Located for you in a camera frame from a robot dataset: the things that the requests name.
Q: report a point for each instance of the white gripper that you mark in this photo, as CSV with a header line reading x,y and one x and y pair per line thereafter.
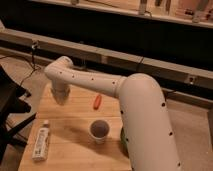
x,y
60,93

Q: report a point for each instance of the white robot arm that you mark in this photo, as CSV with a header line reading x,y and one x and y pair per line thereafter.
x,y
150,139

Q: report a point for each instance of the green object behind arm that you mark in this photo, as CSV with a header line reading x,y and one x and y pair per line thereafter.
x,y
123,142

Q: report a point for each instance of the orange marker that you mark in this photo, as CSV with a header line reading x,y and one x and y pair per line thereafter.
x,y
97,102

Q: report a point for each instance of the black stand at left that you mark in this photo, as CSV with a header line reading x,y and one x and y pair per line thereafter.
x,y
10,102

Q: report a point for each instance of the white tube bottle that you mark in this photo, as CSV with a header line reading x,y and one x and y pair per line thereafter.
x,y
41,146

